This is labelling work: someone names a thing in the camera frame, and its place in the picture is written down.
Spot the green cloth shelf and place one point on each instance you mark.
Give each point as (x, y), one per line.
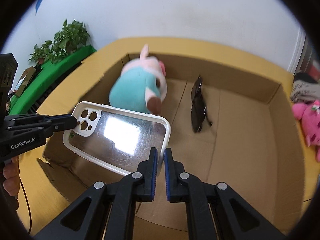
(46, 81)

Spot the black sunglasses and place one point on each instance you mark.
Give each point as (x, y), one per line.
(198, 107)

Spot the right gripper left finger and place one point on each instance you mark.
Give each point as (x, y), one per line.
(106, 211)

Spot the teal pink plush pig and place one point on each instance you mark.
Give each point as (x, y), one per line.
(142, 85)

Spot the pink plush toy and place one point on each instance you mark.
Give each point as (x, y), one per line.
(309, 117)

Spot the green potted plant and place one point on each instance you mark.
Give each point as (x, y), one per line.
(66, 42)

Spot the operator left hand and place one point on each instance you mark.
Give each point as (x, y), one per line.
(11, 173)

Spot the beige printed cloth bag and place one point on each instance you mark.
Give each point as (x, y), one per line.
(304, 88)

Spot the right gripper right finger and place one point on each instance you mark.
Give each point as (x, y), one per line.
(214, 211)

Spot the white clear phone case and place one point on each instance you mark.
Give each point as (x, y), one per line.
(116, 139)

